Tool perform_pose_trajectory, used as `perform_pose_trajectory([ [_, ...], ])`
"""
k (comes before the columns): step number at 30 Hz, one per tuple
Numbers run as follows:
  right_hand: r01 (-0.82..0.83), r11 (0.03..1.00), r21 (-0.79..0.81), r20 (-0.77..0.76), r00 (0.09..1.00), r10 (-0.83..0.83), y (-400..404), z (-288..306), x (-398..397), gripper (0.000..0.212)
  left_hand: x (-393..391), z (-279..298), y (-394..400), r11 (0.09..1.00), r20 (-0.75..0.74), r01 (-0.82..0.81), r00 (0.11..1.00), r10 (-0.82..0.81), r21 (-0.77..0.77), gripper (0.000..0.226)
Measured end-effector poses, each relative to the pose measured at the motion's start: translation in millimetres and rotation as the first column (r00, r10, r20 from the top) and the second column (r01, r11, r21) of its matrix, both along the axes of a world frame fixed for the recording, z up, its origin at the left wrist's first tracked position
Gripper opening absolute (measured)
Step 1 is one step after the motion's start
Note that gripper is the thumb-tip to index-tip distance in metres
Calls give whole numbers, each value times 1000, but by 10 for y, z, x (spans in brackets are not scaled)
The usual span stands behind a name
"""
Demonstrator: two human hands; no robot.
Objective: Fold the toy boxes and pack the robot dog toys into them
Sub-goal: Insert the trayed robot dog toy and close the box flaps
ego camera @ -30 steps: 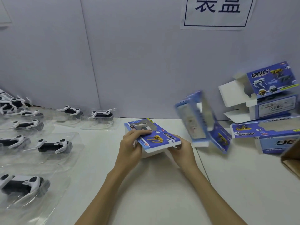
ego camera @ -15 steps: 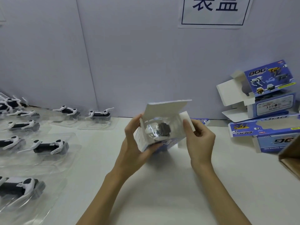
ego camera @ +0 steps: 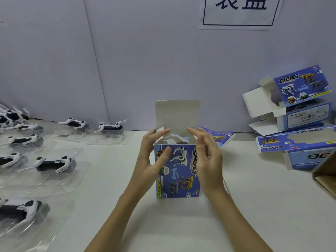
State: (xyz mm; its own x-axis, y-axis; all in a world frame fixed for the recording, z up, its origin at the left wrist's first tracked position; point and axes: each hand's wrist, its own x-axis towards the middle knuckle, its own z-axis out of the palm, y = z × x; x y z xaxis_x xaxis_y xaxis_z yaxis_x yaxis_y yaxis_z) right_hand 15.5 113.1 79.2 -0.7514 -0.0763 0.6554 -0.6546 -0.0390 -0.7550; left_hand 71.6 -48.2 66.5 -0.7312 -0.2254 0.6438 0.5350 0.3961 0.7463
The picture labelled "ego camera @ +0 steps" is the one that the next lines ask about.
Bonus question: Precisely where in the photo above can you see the person's right hand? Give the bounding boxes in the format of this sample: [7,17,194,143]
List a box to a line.
[186,127,225,198]

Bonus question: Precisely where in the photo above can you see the person's left hand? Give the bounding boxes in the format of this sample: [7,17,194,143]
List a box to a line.
[125,128,173,195]

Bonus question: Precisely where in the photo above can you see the blue toy box with flap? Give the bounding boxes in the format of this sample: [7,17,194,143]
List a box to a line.
[154,100,201,199]

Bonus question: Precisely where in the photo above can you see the person's right forearm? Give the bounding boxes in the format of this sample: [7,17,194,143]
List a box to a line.
[205,187,274,252]

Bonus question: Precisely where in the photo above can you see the person's left forearm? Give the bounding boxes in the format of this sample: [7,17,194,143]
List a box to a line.
[83,186,156,252]

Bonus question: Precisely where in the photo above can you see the flattened blue toy box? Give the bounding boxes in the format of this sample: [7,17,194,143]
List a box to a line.
[199,126,236,148]

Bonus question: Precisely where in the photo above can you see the group of clear plastic trays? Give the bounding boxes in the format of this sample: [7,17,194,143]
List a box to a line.
[0,103,132,252]

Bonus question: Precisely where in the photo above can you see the blue toy box lying down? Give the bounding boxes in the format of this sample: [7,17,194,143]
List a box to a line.
[256,125,336,171]

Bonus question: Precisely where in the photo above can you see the group of toy robot dogs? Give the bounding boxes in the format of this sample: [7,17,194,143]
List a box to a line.
[0,104,128,226]

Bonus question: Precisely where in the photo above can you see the open blue toy box white flaps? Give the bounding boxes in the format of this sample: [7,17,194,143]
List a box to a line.
[242,66,333,136]

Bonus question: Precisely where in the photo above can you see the brown cardboard carton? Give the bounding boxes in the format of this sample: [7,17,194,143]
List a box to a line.
[311,149,336,201]

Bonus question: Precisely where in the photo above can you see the white paper sign blue frame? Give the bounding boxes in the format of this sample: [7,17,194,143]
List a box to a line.
[198,0,284,31]

